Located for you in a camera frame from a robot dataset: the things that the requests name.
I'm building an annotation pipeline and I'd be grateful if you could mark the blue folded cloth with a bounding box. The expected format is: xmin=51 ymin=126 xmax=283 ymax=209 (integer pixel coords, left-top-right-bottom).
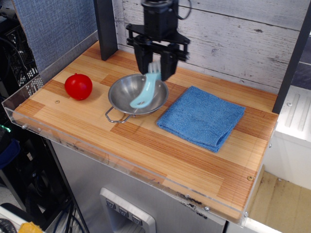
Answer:
xmin=157 ymin=86 xmax=245 ymax=152

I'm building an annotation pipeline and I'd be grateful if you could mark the dark grey left post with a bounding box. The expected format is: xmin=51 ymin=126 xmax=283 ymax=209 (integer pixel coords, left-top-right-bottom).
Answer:
xmin=93 ymin=0 xmax=118 ymax=61

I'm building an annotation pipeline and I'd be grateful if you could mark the black perforated crate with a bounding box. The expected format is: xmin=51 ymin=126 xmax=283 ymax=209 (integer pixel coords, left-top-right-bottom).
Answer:
xmin=1 ymin=25 xmax=38 ymax=87

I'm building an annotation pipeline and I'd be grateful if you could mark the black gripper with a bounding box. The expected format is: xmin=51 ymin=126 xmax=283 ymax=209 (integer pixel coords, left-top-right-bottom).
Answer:
xmin=126 ymin=1 xmax=190 ymax=81

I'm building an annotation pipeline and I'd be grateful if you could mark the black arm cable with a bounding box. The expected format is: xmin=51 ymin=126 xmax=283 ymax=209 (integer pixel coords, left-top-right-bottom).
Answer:
xmin=175 ymin=0 xmax=192 ymax=20

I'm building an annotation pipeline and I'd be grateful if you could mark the black computer tower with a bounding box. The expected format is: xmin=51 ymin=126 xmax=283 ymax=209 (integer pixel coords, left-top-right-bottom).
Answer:
xmin=0 ymin=130 xmax=71 ymax=230

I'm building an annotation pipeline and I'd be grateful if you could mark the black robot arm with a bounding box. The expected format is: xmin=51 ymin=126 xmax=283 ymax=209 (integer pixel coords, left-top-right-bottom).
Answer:
xmin=126 ymin=0 xmax=190 ymax=81

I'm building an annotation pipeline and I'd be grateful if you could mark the red ball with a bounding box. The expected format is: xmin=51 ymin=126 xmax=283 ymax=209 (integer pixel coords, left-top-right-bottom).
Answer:
xmin=65 ymin=73 xmax=93 ymax=100

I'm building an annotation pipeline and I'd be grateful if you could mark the stainless steel dispenser cabinet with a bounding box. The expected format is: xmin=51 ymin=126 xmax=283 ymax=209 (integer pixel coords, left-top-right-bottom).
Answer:
xmin=52 ymin=142 xmax=227 ymax=233

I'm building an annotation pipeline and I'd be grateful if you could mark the light blue brush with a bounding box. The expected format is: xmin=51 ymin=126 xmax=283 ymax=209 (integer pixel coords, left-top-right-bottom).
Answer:
xmin=130 ymin=60 xmax=161 ymax=109

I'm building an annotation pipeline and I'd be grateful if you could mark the stainless steel bowl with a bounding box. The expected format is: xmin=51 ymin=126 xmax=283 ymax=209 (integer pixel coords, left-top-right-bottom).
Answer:
xmin=105 ymin=74 xmax=169 ymax=123

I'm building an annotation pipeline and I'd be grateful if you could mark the clear acrylic table guard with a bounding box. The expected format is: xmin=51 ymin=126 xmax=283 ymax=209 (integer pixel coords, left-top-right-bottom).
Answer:
xmin=3 ymin=42 xmax=277 ymax=226

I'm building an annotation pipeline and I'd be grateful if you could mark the dark grey right post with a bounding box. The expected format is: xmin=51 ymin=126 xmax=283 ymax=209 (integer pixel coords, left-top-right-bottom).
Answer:
xmin=272 ymin=3 xmax=311 ymax=114

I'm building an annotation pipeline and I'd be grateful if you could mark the white ridged side block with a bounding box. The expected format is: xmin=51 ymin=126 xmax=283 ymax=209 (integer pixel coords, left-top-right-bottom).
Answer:
xmin=276 ymin=85 xmax=311 ymax=143

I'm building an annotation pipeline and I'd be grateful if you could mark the dark blue fabric item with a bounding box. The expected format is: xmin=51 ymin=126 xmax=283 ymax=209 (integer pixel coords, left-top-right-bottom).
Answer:
xmin=0 ymin=139 xmax=20 ymax=169

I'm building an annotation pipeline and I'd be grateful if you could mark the dark grey post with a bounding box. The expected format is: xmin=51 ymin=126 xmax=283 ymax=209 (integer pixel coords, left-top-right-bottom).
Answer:
xmin=272 ymin=3 xmax=311 ymax=114
xmin=93 ymin=0 xmax=118 ymax=61

